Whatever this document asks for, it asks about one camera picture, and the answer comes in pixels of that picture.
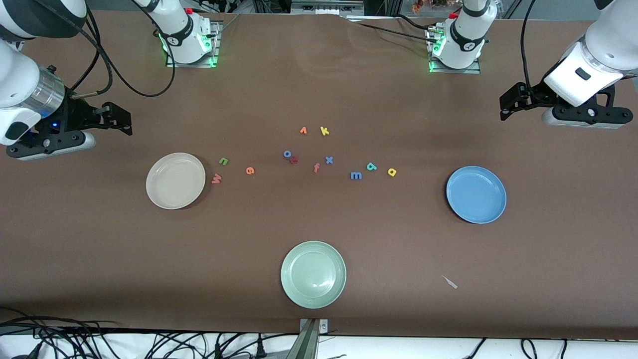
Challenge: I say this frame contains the beige round plate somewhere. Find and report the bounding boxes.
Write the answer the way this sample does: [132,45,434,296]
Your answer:
[146,152,206,210]

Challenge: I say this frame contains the tangled black floor cables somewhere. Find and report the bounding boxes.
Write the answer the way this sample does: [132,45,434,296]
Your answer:
[0,305,125,359]

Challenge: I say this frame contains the black cable on table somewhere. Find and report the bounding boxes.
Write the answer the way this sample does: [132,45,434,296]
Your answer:
[349,15,439,43]

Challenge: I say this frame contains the blue round plate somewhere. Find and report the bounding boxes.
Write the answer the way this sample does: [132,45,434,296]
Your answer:
[446,166,507,224]

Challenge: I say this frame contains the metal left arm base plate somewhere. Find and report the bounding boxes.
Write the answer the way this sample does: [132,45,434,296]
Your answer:
[428,27,481,75]

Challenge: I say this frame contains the grey metal box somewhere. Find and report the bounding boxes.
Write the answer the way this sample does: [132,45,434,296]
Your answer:
[292,0,364,15]

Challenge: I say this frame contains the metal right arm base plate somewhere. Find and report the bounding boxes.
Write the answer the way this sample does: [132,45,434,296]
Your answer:
[165,20,220,68]

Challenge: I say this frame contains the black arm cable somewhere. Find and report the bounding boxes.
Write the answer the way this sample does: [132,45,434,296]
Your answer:
[70,0,176,99]
[520,0,549,100]

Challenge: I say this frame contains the pale green round plate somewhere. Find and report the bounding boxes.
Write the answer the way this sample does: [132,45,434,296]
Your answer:
[280,241,347,310]

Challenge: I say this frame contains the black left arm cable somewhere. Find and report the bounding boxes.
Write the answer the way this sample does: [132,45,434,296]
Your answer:
[520,0,549,100]

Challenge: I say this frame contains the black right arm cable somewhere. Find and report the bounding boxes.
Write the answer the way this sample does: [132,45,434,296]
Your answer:
[70,0,176,99]

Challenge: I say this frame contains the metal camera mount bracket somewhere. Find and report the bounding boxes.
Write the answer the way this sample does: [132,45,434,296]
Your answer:
[285,318,329,359]

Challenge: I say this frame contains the brown paper table cover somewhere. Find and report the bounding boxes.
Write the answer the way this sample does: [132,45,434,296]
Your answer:
[0,9,638,341]

